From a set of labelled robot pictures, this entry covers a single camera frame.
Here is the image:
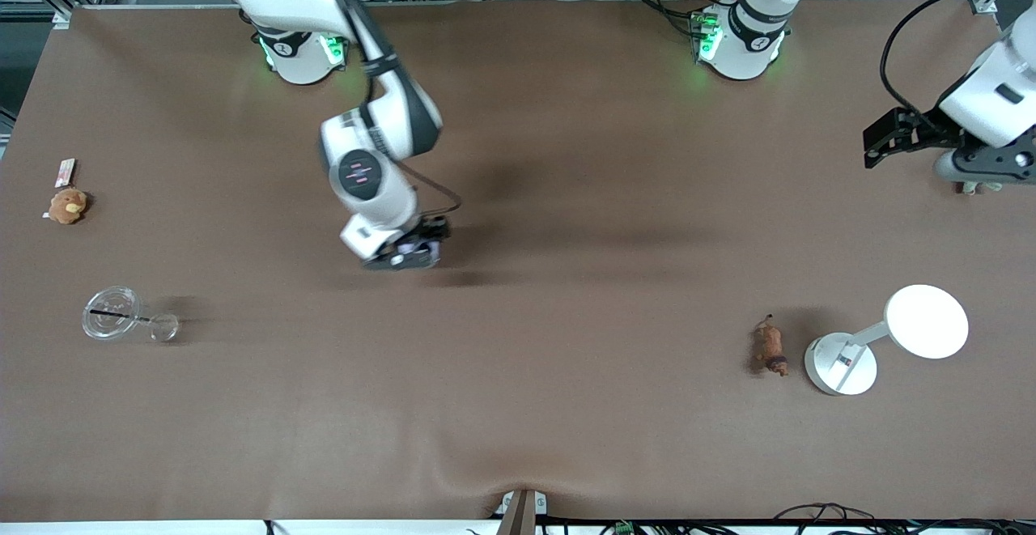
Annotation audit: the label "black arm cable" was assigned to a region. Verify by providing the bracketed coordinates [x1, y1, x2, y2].
[402, 161, 463, 219]
[880, 0, 1017, 125]

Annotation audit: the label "black floor cables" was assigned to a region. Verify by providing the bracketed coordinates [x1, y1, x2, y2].
[773, 503, 1036, 535]

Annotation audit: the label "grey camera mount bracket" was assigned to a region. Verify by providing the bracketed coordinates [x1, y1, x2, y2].
[495, 488, 548, 535]

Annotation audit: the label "small brown toy dog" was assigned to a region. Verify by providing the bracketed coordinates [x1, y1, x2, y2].
[750, 313, 791, 378]

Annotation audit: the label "black drinking straw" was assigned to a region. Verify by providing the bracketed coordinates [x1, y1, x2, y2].
[89, 308, 155, 325]

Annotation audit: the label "brown plush toy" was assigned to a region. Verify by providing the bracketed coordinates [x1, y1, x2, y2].
[45, 188, 90, 225]

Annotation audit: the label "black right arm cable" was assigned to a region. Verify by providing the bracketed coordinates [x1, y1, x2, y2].
[402, 161, 463, 219]

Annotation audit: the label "white round desk lamp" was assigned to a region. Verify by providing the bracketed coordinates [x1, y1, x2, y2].
[804, 284, 970, 397]

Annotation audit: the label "lilac flip phone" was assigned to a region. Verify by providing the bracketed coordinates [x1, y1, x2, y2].
[391, 242, 443, 269]

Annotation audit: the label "clear plastic cup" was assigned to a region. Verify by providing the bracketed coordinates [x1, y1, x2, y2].
[81, 286, 144, 342]

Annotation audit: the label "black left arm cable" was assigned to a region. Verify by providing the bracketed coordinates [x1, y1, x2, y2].
[880, 0, 1017, 125]

